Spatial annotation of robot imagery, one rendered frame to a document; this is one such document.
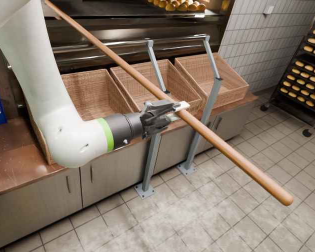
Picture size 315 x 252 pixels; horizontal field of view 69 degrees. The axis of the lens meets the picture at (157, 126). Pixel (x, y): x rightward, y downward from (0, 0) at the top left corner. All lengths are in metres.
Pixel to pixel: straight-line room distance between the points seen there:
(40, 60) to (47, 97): 0.09
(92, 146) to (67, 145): 0.06
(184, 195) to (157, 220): 0.33
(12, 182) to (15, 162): 0.13
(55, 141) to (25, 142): 1.01
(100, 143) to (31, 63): 0.22
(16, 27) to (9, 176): 1.01
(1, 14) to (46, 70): 0.27
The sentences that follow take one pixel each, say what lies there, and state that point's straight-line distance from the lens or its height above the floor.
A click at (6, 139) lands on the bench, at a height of 0.58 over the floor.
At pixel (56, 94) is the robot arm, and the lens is 0.60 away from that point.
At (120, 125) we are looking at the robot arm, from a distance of 0.59.
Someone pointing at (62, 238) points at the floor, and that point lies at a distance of 1.80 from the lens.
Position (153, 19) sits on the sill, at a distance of 1.85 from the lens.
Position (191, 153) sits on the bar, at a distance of 2.06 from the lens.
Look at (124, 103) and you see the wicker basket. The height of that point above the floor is 0.75.
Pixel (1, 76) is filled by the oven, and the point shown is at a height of 0.88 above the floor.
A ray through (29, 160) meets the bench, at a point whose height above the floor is 0.58.
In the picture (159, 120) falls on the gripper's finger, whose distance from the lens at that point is 0.72.
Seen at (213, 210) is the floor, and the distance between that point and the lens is 2.04.
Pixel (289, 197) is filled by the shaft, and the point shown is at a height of 1.21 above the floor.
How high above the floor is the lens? 1.61
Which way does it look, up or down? 38 degrees down
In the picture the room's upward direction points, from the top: 12 degrees clockwise
